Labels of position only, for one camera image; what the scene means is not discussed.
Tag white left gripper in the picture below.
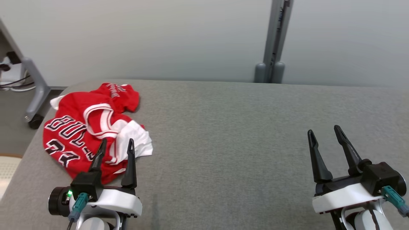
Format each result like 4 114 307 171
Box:
48 138 143 218

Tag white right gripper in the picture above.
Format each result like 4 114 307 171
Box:
307 125 387 214

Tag red basketball shorts white stripe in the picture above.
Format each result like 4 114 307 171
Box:
89 82 140 114

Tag red white basketball jersey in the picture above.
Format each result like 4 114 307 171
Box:
43 92 153 184

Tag black caster wheel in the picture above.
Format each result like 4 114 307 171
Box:
28 114 44 130

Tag white perforated floor mat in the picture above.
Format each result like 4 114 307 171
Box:
0 154 23 200

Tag grey rolling stand leg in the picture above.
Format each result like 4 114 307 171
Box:
0 19 51 123

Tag black floor cables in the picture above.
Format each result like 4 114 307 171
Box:
0 74 35 92

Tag grey partition post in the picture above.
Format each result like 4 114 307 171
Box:
254 0 294 84

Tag black wall plug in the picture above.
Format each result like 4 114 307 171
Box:
0 51 22 72

